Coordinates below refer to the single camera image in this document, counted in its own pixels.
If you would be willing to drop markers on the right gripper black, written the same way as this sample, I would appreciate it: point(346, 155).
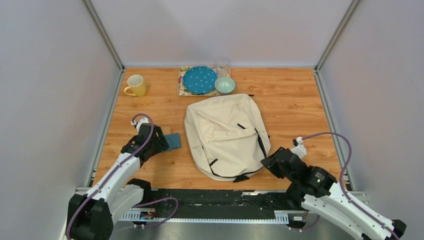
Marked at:
point(269, 163)

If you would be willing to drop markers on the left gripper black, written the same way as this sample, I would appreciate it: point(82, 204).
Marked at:
point(162, 144)

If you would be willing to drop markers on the blue leather wallet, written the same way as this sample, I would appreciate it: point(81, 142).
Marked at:
point(174, 141)

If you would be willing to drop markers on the beige canvas backpack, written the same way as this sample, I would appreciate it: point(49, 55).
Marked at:
point(227, 137)

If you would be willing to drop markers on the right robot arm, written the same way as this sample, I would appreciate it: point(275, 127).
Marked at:
point(314, 189)

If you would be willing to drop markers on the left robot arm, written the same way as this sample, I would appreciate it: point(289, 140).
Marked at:
point(93, 215)

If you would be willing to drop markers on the yellow mug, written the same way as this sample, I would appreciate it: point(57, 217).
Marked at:
point(136, 86)

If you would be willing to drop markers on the blue polka dot plate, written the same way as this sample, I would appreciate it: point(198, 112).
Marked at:
point(199, 79)

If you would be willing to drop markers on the light teal bowl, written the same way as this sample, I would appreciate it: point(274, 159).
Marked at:
point(224, 85)

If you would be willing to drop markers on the clear drinking glass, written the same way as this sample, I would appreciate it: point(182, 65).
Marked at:
point(222, 66)

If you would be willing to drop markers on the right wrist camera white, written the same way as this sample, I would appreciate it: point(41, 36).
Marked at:
point(298, 147)

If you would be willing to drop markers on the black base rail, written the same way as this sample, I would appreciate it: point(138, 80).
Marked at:
point(222, 205)

